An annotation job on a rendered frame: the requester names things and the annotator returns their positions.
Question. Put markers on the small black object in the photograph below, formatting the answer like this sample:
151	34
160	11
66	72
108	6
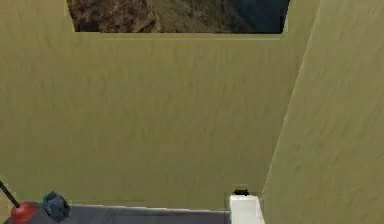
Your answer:
241	192

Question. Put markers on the framed landscape picture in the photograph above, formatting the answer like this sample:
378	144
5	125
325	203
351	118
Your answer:
176	15

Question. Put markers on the white box shaped block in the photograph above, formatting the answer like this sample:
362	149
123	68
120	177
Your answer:
245	210

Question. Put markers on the blue crumpled cloth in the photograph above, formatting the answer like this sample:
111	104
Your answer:
56	206

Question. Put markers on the red plunger with black stick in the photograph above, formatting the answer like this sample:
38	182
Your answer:
22	211

